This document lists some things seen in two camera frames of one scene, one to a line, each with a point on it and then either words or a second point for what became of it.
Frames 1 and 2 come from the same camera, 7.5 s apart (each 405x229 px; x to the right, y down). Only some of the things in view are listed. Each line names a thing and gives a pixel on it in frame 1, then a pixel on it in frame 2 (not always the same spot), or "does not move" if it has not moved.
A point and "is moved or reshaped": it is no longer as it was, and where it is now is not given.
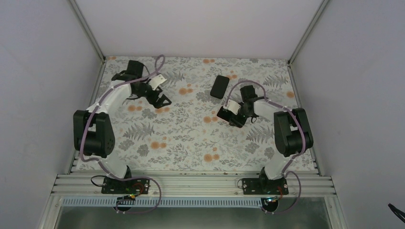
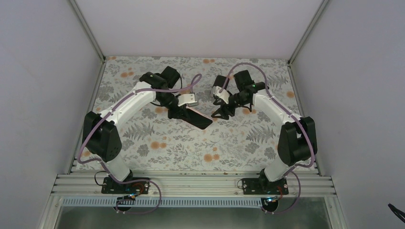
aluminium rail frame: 195,184 does not move
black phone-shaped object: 219,86 does not move
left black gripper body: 150,98 → 171,113
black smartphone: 227,115 is moved or reshaped
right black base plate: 261,186 does not move
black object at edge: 395,210 does not move
